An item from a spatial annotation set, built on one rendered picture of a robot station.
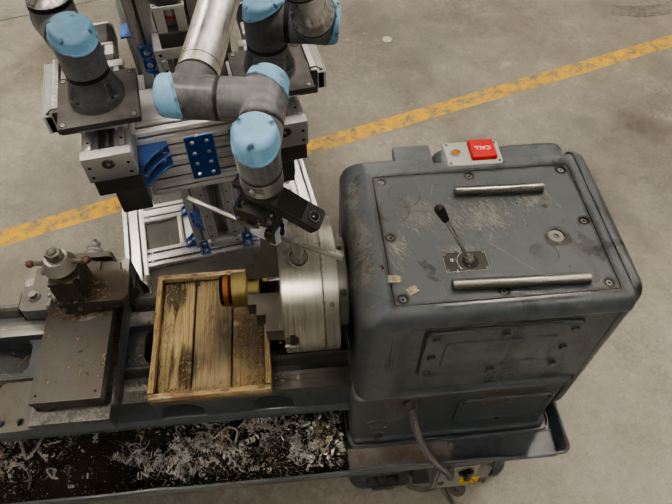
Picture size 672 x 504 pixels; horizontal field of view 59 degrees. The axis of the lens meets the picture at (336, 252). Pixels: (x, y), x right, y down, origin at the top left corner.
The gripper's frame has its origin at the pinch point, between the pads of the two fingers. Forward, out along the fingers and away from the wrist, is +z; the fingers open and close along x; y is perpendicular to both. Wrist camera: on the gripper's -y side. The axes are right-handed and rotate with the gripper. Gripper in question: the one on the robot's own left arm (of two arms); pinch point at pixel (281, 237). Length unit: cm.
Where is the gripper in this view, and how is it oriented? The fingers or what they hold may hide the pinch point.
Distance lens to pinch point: 123.1
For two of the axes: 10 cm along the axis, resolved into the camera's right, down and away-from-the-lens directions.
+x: -3.4, 8.5, -4.1
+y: -9.4, -3.1, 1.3
